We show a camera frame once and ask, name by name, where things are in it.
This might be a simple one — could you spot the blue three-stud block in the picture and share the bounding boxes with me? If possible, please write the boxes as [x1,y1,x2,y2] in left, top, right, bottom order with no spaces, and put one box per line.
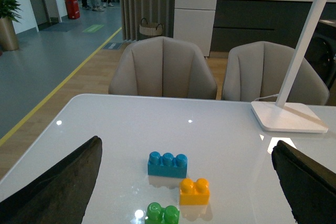
[148,151,188,178]

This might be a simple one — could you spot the beige chair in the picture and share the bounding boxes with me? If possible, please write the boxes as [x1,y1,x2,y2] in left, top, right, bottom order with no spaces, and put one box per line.
[108,36,217,100]
[221,41,329,105]

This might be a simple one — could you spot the woven basket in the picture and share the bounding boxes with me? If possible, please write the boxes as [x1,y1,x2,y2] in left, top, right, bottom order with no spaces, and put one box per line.
[139,18,163,37]

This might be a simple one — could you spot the dark kitchen counter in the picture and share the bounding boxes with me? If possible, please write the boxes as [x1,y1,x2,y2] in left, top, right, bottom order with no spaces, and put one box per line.
[209,0,336,53]

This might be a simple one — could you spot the white desk lamp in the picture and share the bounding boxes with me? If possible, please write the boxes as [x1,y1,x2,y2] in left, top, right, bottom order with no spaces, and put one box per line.
[251,0,329,133]

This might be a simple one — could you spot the potted green plant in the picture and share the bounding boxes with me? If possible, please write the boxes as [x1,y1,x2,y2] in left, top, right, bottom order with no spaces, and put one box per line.
[1,0,21,51]

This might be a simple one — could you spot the white lamp cable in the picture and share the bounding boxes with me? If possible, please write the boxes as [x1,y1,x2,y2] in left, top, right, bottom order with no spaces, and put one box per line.
[254,93,279,102]

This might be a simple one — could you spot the beige chair right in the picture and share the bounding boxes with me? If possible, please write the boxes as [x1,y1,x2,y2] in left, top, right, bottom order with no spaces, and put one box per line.
[221,41,329,105]

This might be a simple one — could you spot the red bin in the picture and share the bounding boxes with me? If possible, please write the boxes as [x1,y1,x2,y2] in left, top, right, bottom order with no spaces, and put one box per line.
[65,0,80,19]

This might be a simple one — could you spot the yellow two-stud block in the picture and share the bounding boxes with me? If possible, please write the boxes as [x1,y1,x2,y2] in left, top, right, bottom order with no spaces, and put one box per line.
[179,178,210,206]

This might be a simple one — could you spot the white drawer cabinet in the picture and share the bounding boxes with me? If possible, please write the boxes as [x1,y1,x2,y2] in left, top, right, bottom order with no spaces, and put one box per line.
[173,0,217,57]

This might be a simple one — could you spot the beige chair left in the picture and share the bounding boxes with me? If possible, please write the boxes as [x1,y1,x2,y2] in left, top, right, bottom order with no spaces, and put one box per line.
[108,36,217,100]

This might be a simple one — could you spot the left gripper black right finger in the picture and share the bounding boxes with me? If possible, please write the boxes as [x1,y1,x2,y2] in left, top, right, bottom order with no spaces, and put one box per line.
[271,141,335,223]

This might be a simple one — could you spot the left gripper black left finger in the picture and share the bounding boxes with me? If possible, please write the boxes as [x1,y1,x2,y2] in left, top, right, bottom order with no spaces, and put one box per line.
[1,136,102,223]

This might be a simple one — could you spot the black washing machine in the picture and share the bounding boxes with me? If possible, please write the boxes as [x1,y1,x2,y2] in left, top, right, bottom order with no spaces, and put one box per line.
[305,19,335,89]

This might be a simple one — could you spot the green two-stud block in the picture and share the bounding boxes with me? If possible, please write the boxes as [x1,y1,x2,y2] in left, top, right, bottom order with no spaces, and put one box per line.
[144,202,180,224]

